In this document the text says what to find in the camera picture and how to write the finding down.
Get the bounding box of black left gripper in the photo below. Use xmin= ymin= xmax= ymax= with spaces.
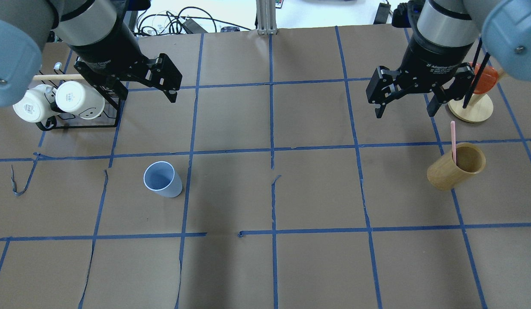
xmin=74 ymin=19 xmax=183 ymax=111

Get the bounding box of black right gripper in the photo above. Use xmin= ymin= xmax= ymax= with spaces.
xmin=367 ymin=34 xmax=475 ymax=118

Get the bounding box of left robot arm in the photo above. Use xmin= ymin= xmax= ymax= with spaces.
xmin=0 ymin=0 xmax=182 ymax=108

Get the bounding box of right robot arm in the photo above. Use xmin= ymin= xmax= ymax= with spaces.
xmin=366 ymin=0 xmax=531 ymax=118

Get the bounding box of orange translucent cup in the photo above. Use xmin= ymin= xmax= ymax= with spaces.
xmin=473 ymin=65 xmax=499 ymax=95

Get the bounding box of blue plastic cup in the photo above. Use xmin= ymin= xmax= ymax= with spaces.
xmin=143 ymin=161 xmax=183 ymax=198

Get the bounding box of pink chopstick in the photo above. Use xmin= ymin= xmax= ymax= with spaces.
xmin=450 ymin=121 xmax=457 ymax=164

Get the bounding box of black thin rod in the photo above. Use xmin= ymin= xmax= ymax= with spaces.
xmin=463 ymin=37 xmax=491 ymax=109

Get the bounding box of wooden round stand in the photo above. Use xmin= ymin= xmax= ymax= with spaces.
xmin=448 ymin=69 xmax=507 ymax=123

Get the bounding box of white smiley mug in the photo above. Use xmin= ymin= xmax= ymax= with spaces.
xmin=55 ymin=81 xmax=106 ymax=120

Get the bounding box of wooden rod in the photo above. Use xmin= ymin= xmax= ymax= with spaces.
xmin=32 ymin=74 xmax=85 ymax=81

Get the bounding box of black power adapter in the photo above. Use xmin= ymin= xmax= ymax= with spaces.
xmin=373 ymin=2 xmax=391 ymax=24

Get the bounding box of bamboo chopstick holder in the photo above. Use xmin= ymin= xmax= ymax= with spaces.
xmin=426 ymin=142 xmax=486 ymax=191

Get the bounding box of white mug left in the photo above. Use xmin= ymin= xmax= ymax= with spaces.
xmin=13 ymin=84 xmax=60 ymax=123

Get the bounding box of black wire mug rack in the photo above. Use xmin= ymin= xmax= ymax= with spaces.
xmin=34 ymin=58 xmax=128 ymax=132

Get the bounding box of black cables bundle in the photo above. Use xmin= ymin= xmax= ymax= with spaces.
xmin=134 ymin=6 xmax=253 ymax=37

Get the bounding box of aluminium frame post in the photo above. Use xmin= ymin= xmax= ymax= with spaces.
xmin=256 ymin=0 xmax=278 ymax=35

